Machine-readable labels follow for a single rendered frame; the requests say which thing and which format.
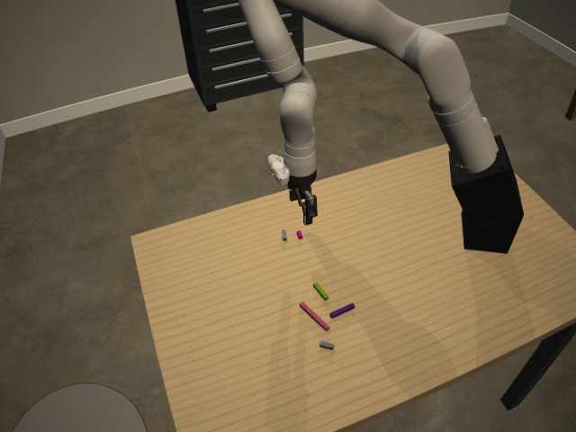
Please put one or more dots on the purple rod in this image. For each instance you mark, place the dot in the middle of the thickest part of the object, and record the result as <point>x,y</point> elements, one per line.
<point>340,311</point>

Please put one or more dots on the pink rod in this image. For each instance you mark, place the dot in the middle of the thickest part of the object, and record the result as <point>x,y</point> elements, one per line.
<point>312,314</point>

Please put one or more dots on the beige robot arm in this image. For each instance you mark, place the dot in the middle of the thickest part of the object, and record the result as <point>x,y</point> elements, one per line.
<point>430,54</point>

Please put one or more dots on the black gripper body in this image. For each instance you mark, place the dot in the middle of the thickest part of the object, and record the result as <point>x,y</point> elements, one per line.
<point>303,183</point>

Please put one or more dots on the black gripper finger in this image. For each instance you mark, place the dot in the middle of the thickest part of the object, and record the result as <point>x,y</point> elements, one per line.
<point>311,206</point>
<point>292,195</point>

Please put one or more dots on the lime green rod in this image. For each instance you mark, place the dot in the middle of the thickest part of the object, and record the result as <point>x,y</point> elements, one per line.
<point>320,291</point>

